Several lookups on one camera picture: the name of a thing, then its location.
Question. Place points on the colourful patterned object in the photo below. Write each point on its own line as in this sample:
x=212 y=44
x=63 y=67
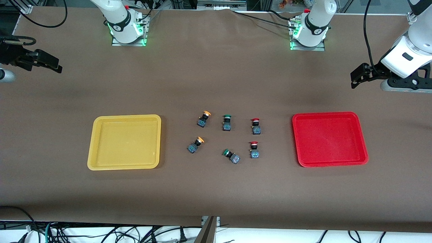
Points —
x=290 y=3

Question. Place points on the aluminium frame corner bracket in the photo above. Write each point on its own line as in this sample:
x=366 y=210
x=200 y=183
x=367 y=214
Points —
x=26 y=9
x=411 y=17

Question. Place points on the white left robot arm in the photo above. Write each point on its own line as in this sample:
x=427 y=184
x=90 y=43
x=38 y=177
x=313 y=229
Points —
x=317 y=20

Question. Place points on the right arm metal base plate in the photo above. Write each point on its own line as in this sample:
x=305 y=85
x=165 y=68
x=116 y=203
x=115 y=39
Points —
x=145 y=33

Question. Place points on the yellow push button switch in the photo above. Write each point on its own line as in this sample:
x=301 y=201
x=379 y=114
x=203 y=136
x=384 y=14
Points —
x=201 y=122
x=192 y=147

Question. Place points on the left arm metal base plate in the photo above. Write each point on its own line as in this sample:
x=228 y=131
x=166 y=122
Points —
x=320 y=48

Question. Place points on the red push button switch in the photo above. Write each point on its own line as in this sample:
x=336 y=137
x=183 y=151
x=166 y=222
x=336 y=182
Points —
x=256 y=129
x=254 y=154

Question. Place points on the silver metal rail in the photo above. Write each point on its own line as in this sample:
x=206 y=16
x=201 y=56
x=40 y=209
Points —
x=219 y=5

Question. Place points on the red plastic tray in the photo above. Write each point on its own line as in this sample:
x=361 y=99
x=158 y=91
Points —
x=329 y=140

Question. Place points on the yellow plastic tray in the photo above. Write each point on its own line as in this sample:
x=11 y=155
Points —
x=125 y=141

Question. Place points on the grey metal table bracket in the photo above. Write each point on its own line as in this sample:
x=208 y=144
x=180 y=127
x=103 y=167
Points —
x=207 y=233

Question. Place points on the green push button switch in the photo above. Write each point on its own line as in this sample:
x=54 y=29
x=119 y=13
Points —
x=226 y=126
x=235 y=159

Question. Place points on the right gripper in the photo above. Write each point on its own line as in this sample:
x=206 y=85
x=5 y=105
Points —
x=9 y=54

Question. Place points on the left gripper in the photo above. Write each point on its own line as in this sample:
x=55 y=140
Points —
x=375 y=70

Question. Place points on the brown table cover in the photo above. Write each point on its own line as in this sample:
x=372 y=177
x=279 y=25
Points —
x=216 y=189

